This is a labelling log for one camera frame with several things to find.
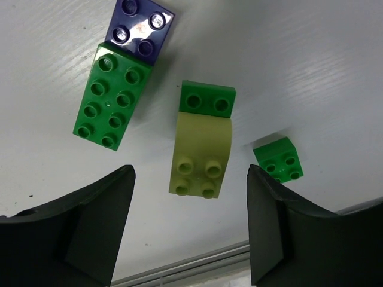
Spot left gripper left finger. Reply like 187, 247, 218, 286
1, 165, 135, 286

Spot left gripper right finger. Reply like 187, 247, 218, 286
247, 165, 382, 286

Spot yellow green legos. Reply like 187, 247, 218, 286
168, 111, 233, 200

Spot long green lego brick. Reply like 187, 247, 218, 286
73, 42, 153, 151

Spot green lego plate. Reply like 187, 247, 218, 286
179, 80, 236, 118

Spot green lego front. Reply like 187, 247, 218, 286
253, 137, 303, 183

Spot purple lego brick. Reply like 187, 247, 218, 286
105, 0, 175, 66

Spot aluminium rail front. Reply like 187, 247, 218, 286
111, 241, 250, 286

